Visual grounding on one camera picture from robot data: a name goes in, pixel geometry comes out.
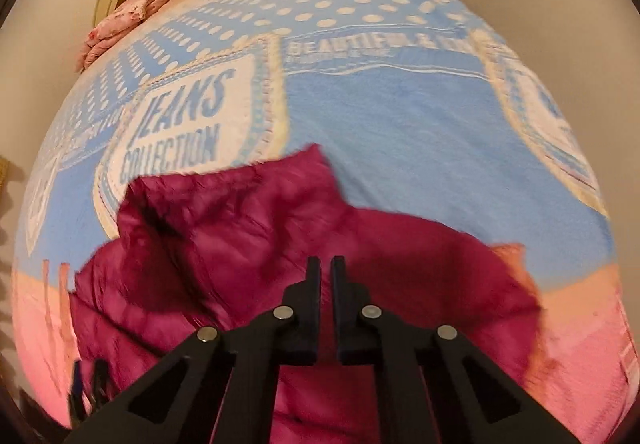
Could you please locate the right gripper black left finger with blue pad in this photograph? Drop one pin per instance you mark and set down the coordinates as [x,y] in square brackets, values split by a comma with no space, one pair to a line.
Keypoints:
[216,387]

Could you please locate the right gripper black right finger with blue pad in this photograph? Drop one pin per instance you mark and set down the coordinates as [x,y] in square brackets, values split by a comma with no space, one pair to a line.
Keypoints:
[433,385]

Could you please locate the magenta puffer jacket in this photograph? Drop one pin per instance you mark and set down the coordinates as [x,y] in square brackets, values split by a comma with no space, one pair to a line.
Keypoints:
[219,249]

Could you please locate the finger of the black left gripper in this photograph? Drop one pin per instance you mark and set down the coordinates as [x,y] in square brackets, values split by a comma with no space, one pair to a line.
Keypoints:
[100,380]
[75,399]

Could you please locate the folded pink floral cloth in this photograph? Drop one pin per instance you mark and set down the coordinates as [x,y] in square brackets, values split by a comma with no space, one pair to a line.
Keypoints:
[113,28]

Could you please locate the blue pink patterned bed blanket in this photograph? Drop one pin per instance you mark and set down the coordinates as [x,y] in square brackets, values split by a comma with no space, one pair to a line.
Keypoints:
[418,106]

